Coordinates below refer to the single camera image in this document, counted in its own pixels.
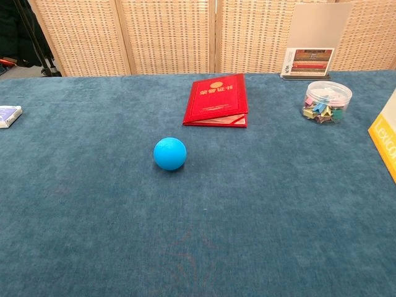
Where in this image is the red certificate folder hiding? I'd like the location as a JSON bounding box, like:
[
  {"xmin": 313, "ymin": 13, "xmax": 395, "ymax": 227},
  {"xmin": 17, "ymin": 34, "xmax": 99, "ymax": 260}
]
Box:
[{"xmin": 182, "ymin": 73, "xmax": 249, "ymax": 129}]

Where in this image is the blue ball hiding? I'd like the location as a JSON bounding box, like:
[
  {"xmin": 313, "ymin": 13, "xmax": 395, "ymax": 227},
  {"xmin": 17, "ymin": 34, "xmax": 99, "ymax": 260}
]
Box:
[{"xmin": 153, "ymin": 136, "xmax": 188, "ymax": 171}]

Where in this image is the clear jar of binder clips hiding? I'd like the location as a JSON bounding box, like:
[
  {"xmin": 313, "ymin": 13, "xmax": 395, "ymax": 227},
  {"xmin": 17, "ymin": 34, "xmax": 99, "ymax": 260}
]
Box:
[{"xmin": 301, "ymin": 80, "xmax": 354, "ymax": 126}]

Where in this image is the grey card display stand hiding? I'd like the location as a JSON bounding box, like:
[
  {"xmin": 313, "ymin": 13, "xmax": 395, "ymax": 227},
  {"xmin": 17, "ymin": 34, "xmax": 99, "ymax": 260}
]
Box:
[{"xmin": 280, "ymin": 2, "xmax": 354, "ymax": 82}]

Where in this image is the yellow Lexicon book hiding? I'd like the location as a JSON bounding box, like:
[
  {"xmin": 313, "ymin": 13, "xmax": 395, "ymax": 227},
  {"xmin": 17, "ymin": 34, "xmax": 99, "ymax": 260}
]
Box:
[{"xmin": 367, "ymin": 87, "xmax": 396, "ymax": 184}]

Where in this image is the black tripod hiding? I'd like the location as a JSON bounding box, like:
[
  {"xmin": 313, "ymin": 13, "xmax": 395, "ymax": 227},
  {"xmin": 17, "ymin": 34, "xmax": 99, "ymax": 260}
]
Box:
[{"xmin": 14, "ymin": 0, "xmax": 60, "ymax": 76}]

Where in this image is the blue white card box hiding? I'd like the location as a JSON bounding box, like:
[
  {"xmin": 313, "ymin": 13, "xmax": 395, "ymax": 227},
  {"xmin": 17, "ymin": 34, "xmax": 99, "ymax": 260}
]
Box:
[{"xmin": 0, "ymin": 105, "xmax": 24, "ymax": 129}]

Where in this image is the woven folding screen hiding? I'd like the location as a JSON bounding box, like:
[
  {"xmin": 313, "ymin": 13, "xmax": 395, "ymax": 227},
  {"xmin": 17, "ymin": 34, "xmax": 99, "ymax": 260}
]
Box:
[{"xmin": 28, "ymin": 0, "xmax": 396, "ymax": 77}]

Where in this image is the blue fabric table mat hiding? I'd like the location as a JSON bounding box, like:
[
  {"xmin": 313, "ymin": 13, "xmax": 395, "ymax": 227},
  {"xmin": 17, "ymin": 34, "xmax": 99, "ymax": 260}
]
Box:
[{"xmin": 0, "ymin": 70, "xmax": 396, "ymax": 297}]

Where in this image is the red photo postcard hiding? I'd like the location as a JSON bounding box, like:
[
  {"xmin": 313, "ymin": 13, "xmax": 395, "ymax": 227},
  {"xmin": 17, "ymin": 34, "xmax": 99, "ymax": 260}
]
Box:
[{"xmin": 280, "ymin": 47, "xmax": 337, "ymax": 78}]

